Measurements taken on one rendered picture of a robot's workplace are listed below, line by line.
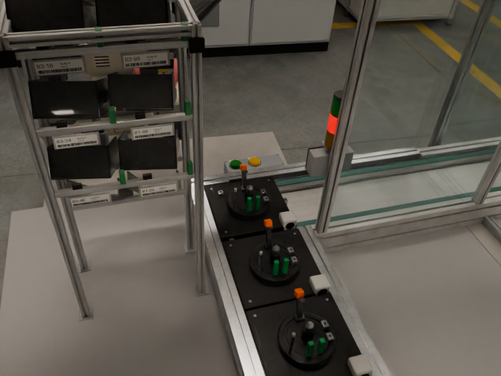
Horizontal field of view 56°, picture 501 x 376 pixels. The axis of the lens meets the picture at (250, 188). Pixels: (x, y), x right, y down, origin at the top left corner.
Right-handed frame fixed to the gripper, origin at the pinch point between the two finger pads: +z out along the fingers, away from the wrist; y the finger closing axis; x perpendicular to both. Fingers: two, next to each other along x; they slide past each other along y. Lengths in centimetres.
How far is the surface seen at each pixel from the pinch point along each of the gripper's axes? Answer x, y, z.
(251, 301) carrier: 11, 23, 61
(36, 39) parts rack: -48, -16, 26
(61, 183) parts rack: -0.5, -24.2, 30.0
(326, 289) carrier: 11, 43, 59
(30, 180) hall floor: 169, -93, -55
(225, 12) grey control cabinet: 199, 44, -225
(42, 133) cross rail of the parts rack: -31.1, -19.4, 33.9
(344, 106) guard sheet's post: -19, 46, 21
